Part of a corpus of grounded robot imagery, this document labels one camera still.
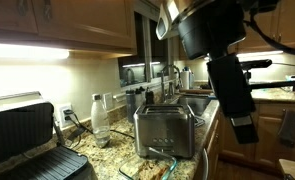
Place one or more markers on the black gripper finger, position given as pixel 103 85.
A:
pixel 245 131

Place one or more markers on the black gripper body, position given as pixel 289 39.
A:
pixel 230 86

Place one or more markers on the brown toasted bread slice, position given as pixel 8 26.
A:
pixel 150 171

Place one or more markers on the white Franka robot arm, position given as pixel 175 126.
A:
pixel 207 30

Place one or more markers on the stainless steel two-slot toaster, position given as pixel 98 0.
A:
pixel 165 130

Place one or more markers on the wooden cabinet door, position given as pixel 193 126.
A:
pixel 267 146

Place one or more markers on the wooden drawer base cabinet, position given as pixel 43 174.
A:
pixel 213 143

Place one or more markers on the stainless steel sink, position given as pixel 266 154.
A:
pixel 195 104

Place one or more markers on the dark hanging towel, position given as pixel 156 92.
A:
pixel 288 128

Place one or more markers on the white canister with lid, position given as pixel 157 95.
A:
pixel 187 79

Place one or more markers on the dim under-cabinet light strip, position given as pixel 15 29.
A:
pixel 260 53

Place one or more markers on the chrome kitchen faucet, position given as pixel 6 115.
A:
pixel 163 83

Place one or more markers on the black soap dispenser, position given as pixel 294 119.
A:
pixel 149 97

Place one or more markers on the wooden corner upper cabinet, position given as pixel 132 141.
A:
pixel 292 23

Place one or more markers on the small dark capped bottle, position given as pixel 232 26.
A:
pixel 140 96

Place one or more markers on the dark kitchen window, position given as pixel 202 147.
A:
pixel 138 50

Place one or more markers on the dark grey tumbler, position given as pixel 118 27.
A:
pixel 131 106

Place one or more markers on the clear glass baking dish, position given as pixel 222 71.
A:
pixel 127 170

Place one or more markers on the bright under-cabinet light strip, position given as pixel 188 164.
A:
pixel 27 51

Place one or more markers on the black panini press grill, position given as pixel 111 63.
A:
pixel 20 133

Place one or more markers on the black stereo camera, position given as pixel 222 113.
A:
pixel 258 64

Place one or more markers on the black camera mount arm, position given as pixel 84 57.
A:
pixel 273 85

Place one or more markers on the white wall switch plate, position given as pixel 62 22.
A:
pixel 108 101

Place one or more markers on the white wall power outlet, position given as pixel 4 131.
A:
pixel 60 124

